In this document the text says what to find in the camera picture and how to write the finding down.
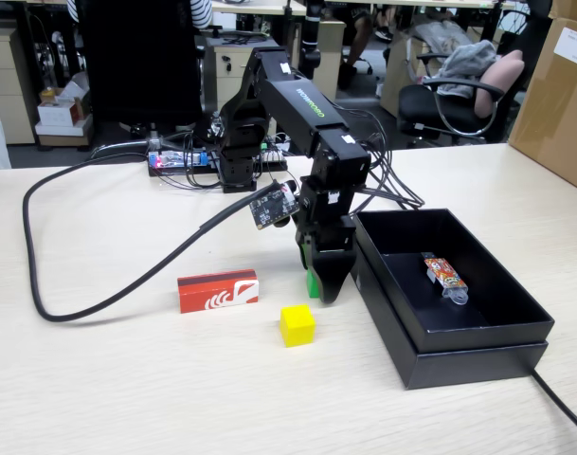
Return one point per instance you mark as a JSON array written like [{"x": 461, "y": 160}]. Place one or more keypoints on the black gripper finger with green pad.
[{"x": 306, "y": 253}]

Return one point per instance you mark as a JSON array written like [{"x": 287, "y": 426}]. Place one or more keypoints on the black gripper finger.
[{"x": 333, "y": 275}]

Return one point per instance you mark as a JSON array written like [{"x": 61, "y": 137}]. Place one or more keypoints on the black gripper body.
[{"x": 326, "y": 204}]

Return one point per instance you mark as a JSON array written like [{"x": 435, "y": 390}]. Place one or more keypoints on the green wooden cube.
[{"x": 311, "y": 287}]

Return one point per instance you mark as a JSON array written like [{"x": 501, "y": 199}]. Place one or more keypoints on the yellow wooden cube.
[{"x": 297, "y": 327}]

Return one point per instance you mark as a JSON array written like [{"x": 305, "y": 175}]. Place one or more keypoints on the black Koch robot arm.
[{"x": 297, "y": 104}]

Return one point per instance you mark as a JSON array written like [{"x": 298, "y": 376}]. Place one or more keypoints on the black cardboard box tray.
[{"x": 487, "y": 294}]

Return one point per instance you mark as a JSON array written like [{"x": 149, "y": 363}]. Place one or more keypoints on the black open cardboard box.
[{"x": 468, "y": 367}]

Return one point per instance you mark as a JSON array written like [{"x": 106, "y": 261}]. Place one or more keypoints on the large brown cardboard box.
[{"x": 553, "y": 109}]

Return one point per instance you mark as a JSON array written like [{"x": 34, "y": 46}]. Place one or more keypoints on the red and white carton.
[{"x": 217, "y": 294}]

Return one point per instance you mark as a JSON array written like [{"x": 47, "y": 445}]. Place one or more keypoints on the patterned USB stick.
[{"x": 446, "y": 277}]

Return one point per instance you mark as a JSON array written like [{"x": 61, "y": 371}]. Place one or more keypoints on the black office chair with armrests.
[{"x": 420, "y": 106}]

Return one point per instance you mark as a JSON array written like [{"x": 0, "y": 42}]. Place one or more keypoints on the black jointed pole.
[{"x": 309, "y": 52}]

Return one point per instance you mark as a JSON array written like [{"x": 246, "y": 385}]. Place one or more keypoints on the beige cabinet with lock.
[{"x": 231, "y": 80}]

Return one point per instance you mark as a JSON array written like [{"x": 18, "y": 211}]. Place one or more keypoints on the robot controller board plate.
[{"x": 174, "y": 158}]

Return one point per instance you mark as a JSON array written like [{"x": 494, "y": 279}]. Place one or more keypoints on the seated person in black shorts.
[{"x": 359, "y": 33}]

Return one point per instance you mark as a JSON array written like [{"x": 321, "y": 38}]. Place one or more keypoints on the grey garment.
[{"x": 468, "y": 64}]

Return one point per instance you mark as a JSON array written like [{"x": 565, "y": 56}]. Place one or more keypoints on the pink cushion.
[{"x": 499, "y": 80}]

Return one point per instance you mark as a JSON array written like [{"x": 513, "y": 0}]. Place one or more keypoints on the person in striped shirt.
[{"x": 200, "y": 12}]

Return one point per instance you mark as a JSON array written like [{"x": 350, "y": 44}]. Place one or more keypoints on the black high-back office chair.
[{"x": 136, "y": 61}]

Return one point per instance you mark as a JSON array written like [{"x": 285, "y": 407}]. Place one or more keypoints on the white boxes stack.
[{"x": 60, "y": 114}]

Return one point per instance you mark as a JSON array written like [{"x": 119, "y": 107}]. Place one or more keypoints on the beige drawer cabinet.
[{"x": 6, "y": 85}]

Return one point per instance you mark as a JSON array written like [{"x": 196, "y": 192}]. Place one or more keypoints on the bare wrist camera circuit board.
[{"x": 274, "y": 208}]

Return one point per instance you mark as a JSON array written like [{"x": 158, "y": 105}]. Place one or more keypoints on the beige desk pedestal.
[{"x": 330, "y": 52}]

